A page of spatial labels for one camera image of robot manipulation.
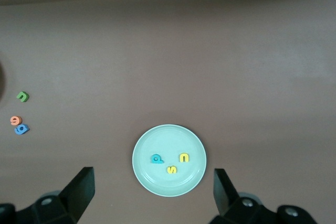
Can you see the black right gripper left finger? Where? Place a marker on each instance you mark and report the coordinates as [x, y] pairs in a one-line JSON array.
[[78, 190]]

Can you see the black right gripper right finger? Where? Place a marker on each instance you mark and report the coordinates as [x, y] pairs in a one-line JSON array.
[[223, 192]]

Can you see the yellow letter n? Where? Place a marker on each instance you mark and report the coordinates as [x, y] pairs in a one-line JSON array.
[[181, 158]]

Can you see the yellow letter s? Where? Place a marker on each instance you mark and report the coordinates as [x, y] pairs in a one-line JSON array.
[[172, 170]]

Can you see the teal letter p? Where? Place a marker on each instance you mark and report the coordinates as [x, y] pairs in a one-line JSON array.
[[153, 159]]

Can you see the light green plate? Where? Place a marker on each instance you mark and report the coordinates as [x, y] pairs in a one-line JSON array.
[[168, 140]]

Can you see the blue letter g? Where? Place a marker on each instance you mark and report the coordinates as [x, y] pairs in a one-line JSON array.
[[18, 130]]

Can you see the orange letter o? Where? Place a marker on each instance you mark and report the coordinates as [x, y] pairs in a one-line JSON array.
[[12, 121]]

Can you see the green letter u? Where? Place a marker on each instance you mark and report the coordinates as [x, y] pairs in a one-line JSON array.
[[19, 96]]

